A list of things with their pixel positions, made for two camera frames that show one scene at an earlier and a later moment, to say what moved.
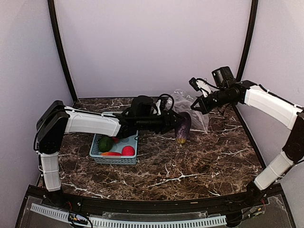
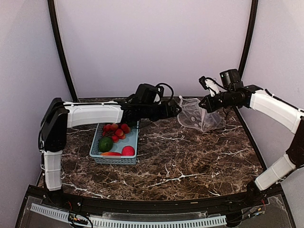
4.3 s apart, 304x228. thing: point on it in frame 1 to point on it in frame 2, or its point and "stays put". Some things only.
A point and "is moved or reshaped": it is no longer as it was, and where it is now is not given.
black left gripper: x=168 y=125 to x=166 y=113
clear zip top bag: x=182 y=103 is moved or reshaped
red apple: x=128 y=150 stays put
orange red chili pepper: x=111 y=154 stays put
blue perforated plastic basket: x=130 y=139 stays put
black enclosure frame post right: x=253 y=16 stays put
